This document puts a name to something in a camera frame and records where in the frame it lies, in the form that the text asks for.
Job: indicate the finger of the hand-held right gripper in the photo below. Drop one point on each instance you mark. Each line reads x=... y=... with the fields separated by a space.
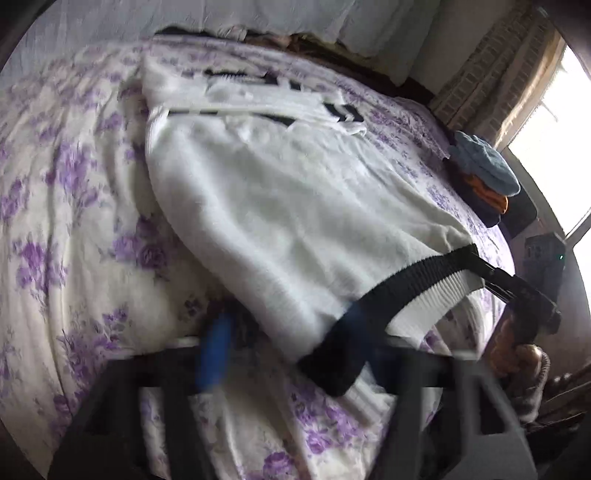
x=502 y=293
x=501 y=274

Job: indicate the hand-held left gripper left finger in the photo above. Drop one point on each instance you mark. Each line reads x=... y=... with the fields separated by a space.
x=212 y=355

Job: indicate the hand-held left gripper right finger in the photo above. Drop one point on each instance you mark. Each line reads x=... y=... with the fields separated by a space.
x=371 y=360

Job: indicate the white sweater with black trim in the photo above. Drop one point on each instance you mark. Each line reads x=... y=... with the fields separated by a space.
x=277 y=207

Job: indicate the person's right hand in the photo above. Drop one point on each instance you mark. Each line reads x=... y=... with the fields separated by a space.
x=505 y=348

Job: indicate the dark blue cloth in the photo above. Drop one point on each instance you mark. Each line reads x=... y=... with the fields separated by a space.
x=480 y=211

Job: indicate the orange cloth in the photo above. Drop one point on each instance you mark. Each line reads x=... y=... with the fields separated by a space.
x=485 y=191

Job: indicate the light blue cloth hat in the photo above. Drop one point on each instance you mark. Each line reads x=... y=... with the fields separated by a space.
x=485 y=161

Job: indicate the bright window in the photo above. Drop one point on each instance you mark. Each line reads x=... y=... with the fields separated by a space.
x=554 y=138

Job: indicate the purple floral bedsheet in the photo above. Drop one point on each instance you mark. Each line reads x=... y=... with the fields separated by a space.
x=69 y=230

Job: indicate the checked curtain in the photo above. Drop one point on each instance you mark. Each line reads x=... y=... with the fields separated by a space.
x=498 y=78

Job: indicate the white lace cover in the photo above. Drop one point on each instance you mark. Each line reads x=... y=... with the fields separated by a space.
x=231 y=18

